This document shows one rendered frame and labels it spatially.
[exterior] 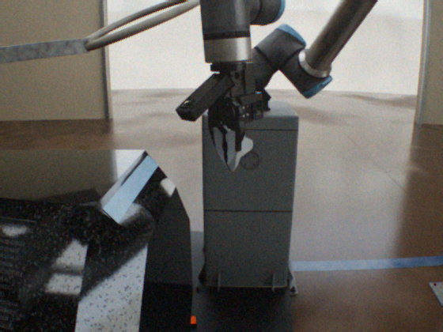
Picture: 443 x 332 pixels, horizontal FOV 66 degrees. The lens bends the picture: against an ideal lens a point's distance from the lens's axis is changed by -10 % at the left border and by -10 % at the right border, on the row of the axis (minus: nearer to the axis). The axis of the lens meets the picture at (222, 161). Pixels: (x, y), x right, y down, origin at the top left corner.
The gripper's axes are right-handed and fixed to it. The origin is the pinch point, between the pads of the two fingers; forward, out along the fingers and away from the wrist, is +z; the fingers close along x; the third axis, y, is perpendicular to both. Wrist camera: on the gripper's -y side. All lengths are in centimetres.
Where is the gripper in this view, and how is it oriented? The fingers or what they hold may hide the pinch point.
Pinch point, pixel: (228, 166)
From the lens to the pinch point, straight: 74.6
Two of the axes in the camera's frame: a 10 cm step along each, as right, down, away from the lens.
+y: 7.3, -2.8, 6.2
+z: 0.8, 9.4, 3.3
